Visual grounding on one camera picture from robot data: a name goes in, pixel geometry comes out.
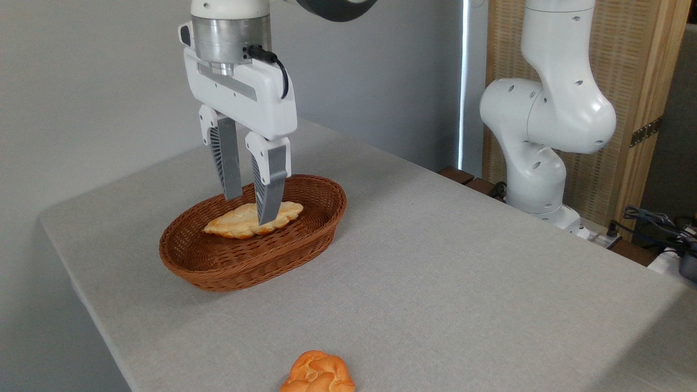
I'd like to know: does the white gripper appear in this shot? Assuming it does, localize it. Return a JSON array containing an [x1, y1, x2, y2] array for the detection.
[[179, 22, 298, 226]]

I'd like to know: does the flat golden bread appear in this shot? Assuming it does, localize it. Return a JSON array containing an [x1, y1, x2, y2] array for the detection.
[[203, 200, 304, 241]]

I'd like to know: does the brown wicker basket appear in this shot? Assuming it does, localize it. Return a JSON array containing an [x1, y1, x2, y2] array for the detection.
[[159, 174, 347, 293]]

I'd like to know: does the orange braided bread roll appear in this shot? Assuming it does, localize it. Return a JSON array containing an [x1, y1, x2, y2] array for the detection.
[[279, 350, 356, 392]]

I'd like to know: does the grey tablecloth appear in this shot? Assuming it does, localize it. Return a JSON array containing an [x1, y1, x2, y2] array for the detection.
[[38, 116, 697, 392]]

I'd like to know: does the dark metal screen hinge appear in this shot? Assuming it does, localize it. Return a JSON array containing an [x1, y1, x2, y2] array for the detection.
[[630, 116, 663, 149]]

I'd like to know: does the wooden rattan folding screen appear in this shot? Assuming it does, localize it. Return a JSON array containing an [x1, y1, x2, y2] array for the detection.
[[482, 0, 693, 241]]

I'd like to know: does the white box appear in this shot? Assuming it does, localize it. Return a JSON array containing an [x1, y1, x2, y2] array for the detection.
[[647, 246, 697, 290]]

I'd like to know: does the dark grey device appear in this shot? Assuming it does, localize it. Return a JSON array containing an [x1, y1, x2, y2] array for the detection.
[[678, 250, 697, 283]]

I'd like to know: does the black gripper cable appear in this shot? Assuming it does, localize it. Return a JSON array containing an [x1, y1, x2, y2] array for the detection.
[[246, 45, 290, 101]]

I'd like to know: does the blue-grey cable bundle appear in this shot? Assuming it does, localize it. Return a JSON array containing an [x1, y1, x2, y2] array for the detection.
[[622, 205, 682, 231]]

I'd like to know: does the black power cable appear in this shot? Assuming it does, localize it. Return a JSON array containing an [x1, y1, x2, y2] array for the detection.
[[606, 219, 697, 256]]

